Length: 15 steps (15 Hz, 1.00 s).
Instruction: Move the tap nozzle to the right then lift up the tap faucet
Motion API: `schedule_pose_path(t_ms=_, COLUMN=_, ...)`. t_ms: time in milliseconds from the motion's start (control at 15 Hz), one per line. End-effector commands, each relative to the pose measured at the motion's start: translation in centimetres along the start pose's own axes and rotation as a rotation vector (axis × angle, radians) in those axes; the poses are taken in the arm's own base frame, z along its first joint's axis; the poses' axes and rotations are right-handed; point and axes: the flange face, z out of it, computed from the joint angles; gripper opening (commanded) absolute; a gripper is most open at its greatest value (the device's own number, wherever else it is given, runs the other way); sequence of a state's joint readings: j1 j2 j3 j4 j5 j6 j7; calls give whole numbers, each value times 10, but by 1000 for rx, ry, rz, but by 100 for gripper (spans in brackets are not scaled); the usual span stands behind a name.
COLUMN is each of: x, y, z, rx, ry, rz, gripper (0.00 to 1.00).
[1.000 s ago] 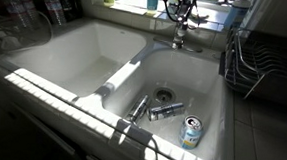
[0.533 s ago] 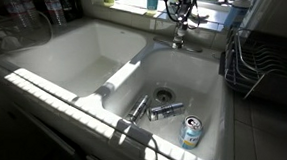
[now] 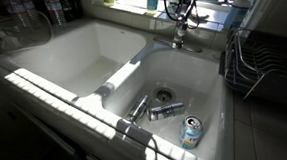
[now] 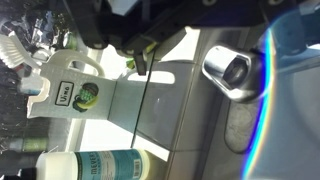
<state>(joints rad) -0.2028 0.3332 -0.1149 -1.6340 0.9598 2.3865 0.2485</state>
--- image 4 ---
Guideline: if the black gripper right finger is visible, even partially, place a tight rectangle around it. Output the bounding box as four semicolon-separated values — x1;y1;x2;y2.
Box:
259;0;311;56

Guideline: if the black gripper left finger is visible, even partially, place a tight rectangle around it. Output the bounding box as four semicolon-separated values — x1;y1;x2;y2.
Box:
64;0;148;76

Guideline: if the chrome tap handle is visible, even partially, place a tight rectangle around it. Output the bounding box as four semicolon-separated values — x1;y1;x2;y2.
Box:
201;44;264;103

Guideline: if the green scrub sponge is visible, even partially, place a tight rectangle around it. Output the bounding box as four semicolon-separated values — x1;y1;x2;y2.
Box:
124;40;159;69

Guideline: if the white dish brush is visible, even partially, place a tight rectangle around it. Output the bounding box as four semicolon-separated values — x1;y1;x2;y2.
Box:
0;31;44;71

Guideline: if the soap pump bottle blue label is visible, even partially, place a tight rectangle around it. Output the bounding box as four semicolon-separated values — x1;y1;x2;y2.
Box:
18;148;168;180

